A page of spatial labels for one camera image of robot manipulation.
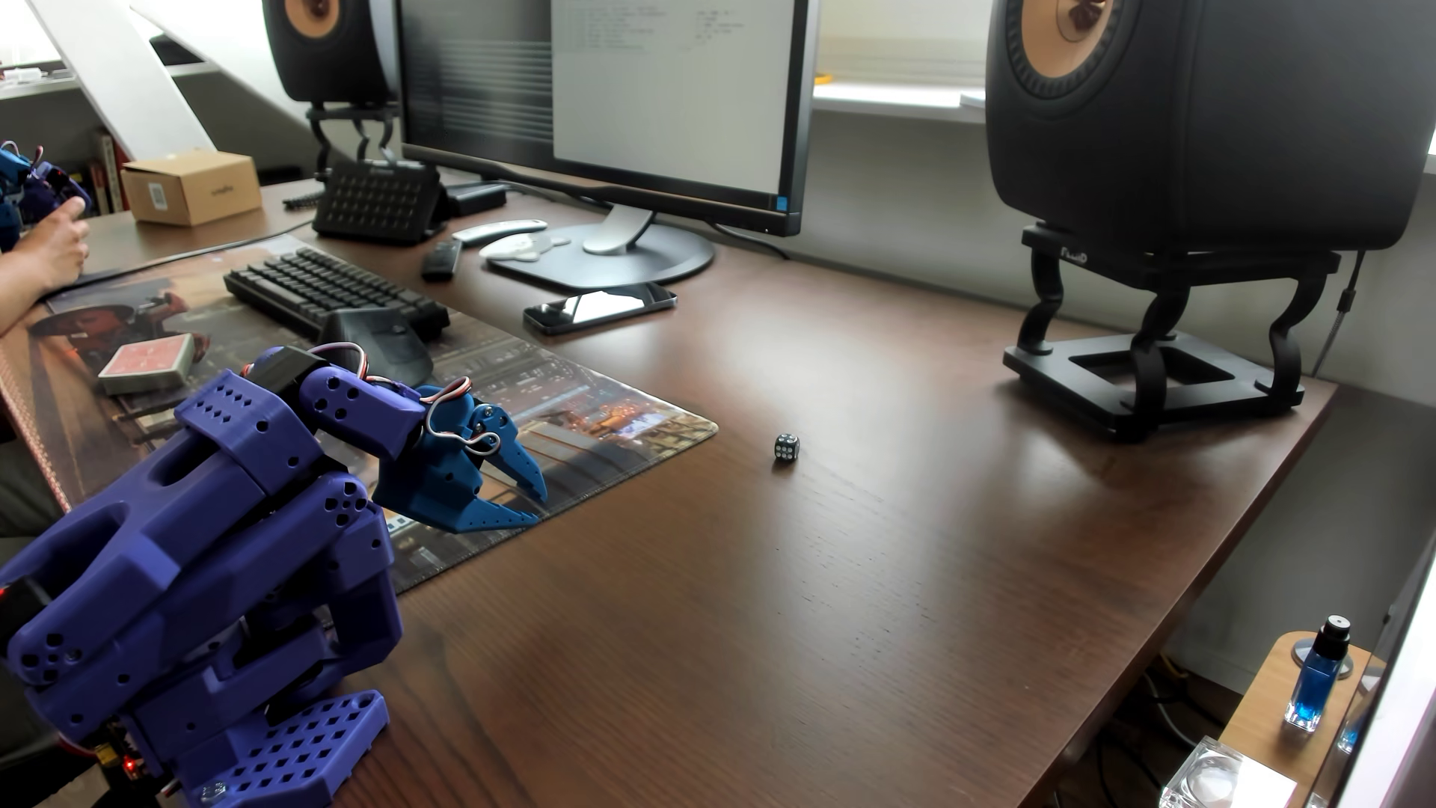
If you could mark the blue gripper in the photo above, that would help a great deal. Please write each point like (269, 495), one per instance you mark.
(449, 467)

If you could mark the small black die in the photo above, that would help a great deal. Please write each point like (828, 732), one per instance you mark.
(787, 448)

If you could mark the blue leader arm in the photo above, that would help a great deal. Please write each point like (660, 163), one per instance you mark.
(34, 185)

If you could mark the purple robot arm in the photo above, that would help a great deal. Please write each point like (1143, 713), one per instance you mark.
(224, 505)

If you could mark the person's hand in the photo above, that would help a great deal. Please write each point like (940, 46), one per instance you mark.
(56, 249)

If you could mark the printed desk mat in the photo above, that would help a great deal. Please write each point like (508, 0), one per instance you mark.
(583, 415)

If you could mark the black vertical mouse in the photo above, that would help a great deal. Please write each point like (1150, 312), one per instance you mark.
(387, 337)

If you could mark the black smartphone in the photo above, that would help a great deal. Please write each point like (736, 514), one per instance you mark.
(600, 306)

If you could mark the black remote control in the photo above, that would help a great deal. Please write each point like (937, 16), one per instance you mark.
(441, 259)

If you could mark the white flat gadget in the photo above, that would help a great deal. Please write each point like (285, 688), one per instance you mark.
(522, 247)

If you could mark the white slim remote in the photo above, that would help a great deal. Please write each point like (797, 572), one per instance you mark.
(499, 231)

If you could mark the black keyboard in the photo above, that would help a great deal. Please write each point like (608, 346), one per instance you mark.
(325, 290)

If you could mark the small black box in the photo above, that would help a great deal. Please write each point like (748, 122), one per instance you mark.
(477, 198)

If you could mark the black perforated key pad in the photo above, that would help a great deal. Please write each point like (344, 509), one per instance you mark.
(376, 202)

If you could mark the thin black stick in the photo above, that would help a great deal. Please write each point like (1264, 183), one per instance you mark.
(163, 424)
(146, 404)

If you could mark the red playing card deck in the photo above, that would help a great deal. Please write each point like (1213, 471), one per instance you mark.
(146, 361)

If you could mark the thin black speaker stand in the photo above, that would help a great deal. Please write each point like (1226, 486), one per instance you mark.
(353, 123)

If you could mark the black computer monitor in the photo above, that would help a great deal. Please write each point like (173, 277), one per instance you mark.
(628, 101)

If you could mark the small cardboard box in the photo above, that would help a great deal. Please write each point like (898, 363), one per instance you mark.
(191, 189)

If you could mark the small black speaker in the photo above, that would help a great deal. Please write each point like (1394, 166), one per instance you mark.
(331, 51)

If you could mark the robot controller board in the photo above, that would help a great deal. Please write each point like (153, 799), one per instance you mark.
(118, 761)

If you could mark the row of books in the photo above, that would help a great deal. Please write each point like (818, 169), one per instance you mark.
(101, 180)

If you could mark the clear glass cube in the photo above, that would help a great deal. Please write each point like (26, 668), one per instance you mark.
(1217, 777)

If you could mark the large black speaker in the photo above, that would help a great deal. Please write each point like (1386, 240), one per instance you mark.
(1212, 123)

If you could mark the wooden side shelf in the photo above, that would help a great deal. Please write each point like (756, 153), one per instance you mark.
(1268, 718)

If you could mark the blue perfume bottle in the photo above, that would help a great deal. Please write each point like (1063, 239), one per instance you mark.
(1316, 673)

